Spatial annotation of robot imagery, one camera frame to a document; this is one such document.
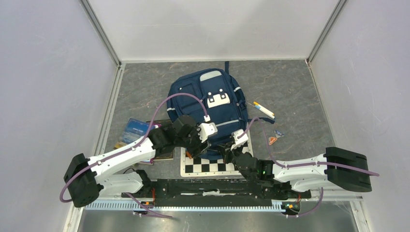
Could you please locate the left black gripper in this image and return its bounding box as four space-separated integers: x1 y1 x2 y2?
176 122 211 158

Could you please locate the black hardcover book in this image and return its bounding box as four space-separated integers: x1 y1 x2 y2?
145 120 175 161

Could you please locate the navy blue backpack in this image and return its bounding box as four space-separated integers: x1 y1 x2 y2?
166 60 276 161

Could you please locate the blue landscape cover book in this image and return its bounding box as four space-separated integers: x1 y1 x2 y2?
113 118 149 149

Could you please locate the purple book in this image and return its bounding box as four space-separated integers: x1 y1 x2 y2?
139 123 161 165

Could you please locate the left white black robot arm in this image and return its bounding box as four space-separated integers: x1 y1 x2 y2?
60 116 218 208

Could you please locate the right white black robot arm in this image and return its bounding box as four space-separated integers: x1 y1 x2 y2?
217 145 376 197

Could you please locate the brown orange toy block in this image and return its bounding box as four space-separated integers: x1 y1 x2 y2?
185 151 192 159

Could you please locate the black and white chessboard mat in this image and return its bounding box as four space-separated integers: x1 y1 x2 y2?
180 131 256 178

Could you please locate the orange triangular card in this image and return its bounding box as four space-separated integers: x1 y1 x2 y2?
268 137 278 145

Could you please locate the blue triangular card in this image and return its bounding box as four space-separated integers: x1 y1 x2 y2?
274 130 285 138

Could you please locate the blue tipped white marker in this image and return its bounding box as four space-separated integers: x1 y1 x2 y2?
256 105 276 120

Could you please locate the yellow tipped white marker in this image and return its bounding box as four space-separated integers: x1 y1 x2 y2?
253 101 276 117

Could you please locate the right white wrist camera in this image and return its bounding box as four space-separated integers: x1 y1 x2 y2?
230 129 249 150

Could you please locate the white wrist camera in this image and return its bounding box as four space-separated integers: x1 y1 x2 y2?
230 129 249 150
198 115 218 143

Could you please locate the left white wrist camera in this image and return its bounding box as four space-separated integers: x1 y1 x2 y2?
198 115 218 143

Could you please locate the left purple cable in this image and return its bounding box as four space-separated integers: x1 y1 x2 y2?
59 93 210 203

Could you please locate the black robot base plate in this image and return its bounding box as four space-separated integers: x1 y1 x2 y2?
132 179 311 207

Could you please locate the aluminium frame rail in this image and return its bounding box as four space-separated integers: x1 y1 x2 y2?
72 179 364 213

